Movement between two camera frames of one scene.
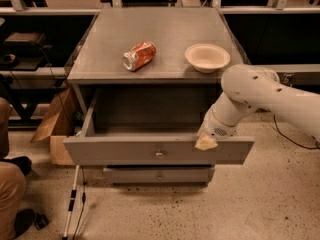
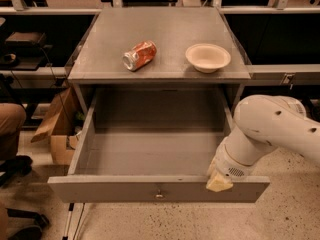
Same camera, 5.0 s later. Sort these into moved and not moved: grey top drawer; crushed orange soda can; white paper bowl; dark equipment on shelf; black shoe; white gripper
Moved: white gripper; black shoe; grey top drawer
Not moved: dark equipment on shelf; white paper bowl; crushed orange soda can
